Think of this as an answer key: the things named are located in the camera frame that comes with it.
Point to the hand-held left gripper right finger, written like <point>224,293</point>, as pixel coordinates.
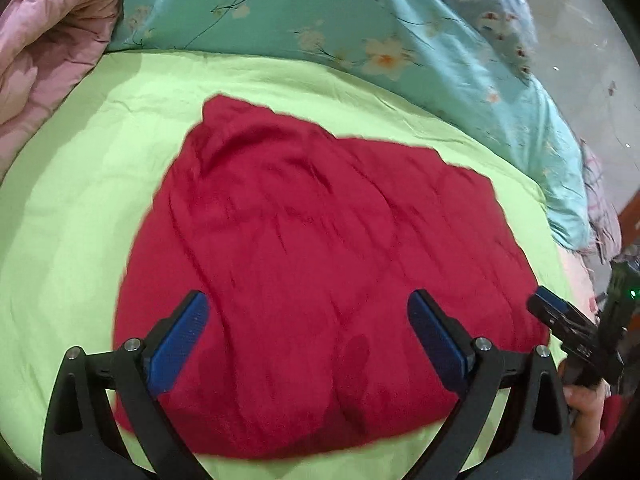
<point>439,341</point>

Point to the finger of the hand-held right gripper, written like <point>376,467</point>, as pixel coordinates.
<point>557,310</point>

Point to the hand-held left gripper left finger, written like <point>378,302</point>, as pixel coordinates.
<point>181,341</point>

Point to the red padded jacket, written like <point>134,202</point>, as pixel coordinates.
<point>310,270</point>

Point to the person's right forearm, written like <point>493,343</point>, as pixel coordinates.
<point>607,435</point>

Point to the person's right hand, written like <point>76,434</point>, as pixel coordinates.
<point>587,410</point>

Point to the pink fringed cloth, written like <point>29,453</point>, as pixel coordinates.
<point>602,210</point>

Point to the lime green bed sheet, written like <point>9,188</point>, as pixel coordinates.
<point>65,220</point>

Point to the pink quilt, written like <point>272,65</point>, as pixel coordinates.
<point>45,55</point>

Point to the teal floral quilt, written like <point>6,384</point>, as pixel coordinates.
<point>280,10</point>

